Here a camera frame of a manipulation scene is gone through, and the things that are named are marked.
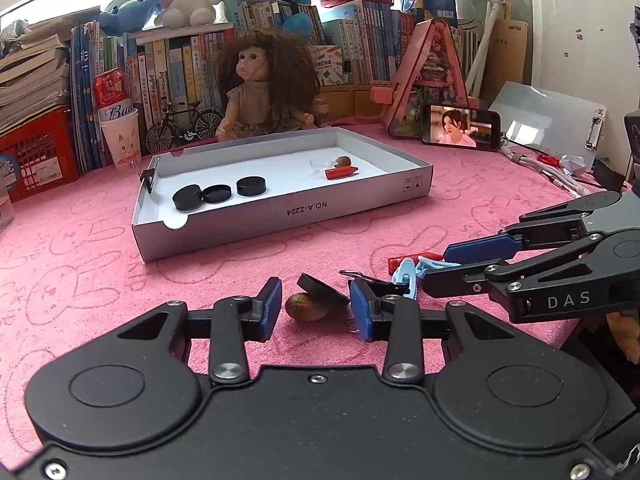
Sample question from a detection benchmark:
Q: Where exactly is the clear glass mug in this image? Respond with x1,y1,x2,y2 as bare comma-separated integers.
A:
0,155,16,231

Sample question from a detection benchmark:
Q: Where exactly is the brown cardboard carton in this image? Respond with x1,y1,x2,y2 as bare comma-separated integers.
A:
480,15,530,106

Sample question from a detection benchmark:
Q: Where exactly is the pink triangular dollhouse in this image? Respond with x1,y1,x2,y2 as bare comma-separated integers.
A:
371,17,483,138

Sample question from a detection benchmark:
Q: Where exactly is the white cardboard box tray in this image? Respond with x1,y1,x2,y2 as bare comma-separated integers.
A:
131,126,432,263

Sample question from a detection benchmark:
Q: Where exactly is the stack of lying books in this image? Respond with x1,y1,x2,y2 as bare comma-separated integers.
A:
0,7,101,131

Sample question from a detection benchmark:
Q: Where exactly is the miniature black bicycle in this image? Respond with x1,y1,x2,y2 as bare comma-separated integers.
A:
145,100,224,156

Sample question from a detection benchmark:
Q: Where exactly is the black smartphone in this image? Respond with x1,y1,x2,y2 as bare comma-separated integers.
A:
420,103,502,152

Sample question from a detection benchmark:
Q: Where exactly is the doll with brown hair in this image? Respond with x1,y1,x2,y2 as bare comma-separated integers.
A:
215,30,321,143

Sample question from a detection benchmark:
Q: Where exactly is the grey clipboard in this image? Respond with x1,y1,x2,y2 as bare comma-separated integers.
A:
487,81,607,171

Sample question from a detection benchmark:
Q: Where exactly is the red drink can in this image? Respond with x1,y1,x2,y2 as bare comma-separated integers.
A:
93,67,132,111

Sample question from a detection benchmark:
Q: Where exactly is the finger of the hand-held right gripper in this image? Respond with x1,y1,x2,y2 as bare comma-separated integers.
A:
444,191,625,264
422,232,606,301

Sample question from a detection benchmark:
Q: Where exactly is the brown wooden box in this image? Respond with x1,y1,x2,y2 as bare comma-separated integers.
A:
320,85,396,126

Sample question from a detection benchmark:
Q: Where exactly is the row of upright books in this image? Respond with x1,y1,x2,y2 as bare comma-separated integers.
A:
122,0,426,156

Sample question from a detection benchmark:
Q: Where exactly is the person's right hand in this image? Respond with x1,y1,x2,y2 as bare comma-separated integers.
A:
607,312,640,348

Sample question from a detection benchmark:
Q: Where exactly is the pink rabbit-print cloth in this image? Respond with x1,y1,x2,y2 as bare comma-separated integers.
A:
0,115,631,466

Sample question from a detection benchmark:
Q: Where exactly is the small black case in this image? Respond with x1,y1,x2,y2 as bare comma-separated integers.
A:
595,160,626,191

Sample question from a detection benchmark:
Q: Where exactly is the white plastic pipe frame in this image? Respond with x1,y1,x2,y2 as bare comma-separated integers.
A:
465,0,507,96

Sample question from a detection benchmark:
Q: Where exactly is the row of blue thin booklets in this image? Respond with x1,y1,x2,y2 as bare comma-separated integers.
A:
70,22,109,172

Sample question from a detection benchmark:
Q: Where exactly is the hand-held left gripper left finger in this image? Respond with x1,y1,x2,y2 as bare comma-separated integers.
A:
107,276,282,385

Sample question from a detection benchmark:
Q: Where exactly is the white printed cardboard box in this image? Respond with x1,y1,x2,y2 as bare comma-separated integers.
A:
310,45,346,86

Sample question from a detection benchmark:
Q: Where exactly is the white cable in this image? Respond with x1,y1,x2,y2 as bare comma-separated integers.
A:
500,137,586,196

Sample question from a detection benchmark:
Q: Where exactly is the white paper cup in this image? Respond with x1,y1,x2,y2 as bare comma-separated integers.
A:
98,107,141,170

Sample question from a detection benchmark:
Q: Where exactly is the large red plastic basket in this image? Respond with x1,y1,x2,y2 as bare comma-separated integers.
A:
0,105,81,202

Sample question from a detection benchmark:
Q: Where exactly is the black round lid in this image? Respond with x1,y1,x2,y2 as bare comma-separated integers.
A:
236,176,266,197
172,185,202,210
297,273,351,309
201,184,232,204

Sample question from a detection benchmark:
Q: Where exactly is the black binder clip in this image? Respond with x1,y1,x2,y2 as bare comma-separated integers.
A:
131,157,160,194
339,269,410,333

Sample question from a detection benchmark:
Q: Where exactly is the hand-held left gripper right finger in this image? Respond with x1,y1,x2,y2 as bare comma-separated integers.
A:
350,280,531,386

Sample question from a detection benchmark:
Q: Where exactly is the folded white paper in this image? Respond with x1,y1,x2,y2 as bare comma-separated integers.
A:
560,152,591,176

